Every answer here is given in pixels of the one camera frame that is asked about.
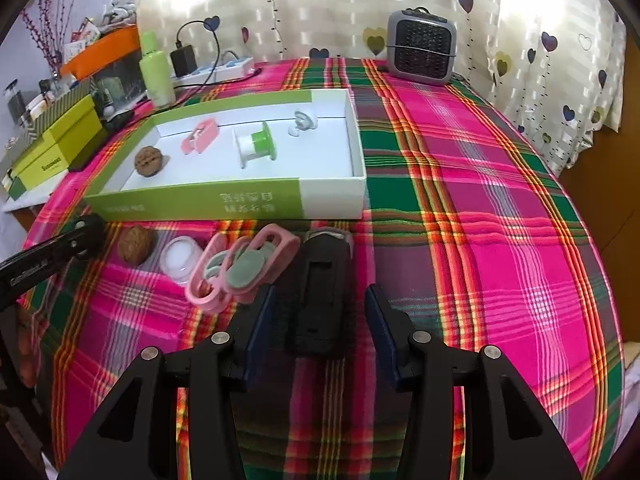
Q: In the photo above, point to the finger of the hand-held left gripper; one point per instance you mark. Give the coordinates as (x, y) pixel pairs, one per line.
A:
(87, 235)

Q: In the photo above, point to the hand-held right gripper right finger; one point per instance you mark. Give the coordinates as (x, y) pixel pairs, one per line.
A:
(382, 340)

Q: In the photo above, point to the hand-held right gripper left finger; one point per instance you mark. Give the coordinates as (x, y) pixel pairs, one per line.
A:
(260, 330)

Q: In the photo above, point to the brown walnut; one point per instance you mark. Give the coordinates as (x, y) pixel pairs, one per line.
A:
(134, 244)
(150, 161)

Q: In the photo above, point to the pink mint clip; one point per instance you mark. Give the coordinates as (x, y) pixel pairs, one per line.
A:
(274, 247)
(207, 282)

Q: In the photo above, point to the black rectangular device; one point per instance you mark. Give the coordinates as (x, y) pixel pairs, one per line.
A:
(320, 290)

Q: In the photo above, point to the clear round jar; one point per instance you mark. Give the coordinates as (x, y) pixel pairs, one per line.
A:
(181, 260)

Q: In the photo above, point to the green white cardboard tray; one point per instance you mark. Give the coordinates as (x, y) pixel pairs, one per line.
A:
(225, 200)

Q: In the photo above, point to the green white spool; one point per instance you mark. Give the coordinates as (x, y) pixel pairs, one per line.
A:
(252, 142)

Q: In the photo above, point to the white mushroom-shaped gadget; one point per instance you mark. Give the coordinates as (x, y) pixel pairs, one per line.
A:
(302, 121)

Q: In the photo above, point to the person's left hand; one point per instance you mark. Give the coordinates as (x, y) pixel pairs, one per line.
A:
(25, 350)

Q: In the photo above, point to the white side shelf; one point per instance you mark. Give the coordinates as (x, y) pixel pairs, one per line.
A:
(20, 205)

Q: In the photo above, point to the dark green box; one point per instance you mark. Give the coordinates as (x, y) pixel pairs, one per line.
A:
(12, 187)

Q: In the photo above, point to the black smartphone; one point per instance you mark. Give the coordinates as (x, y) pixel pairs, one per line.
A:
(100, 137)

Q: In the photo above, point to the yellow-green box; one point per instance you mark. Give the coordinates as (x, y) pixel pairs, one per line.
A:
(55, 140)

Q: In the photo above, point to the chevron-patterned box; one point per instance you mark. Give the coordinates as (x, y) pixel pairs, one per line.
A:
(65, 102)

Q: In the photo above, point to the glass jar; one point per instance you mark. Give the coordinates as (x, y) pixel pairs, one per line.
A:
(12, 102)

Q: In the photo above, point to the clear plastic container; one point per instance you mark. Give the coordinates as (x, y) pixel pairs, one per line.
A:
(115, 85)

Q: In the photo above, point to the light green bottle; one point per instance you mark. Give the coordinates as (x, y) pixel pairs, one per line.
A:
(155, 72)

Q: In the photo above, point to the orange tray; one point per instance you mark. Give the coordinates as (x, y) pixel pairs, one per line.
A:
(105, 47)

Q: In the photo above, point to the black power adapter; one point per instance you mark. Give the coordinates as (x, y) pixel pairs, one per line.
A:
(183, 60)

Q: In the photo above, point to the pile of cards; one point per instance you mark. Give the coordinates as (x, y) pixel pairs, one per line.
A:
(85, 35)

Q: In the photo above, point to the purple dried flower branches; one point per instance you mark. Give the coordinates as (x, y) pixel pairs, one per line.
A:
(50, 15)

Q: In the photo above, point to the white power strip with charger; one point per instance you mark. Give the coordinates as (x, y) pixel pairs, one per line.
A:
(220, 40)

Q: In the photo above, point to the grey space heater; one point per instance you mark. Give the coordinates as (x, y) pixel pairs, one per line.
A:
(422, 47)

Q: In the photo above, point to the heart-printed curtain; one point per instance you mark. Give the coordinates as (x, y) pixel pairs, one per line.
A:
(350, 0)

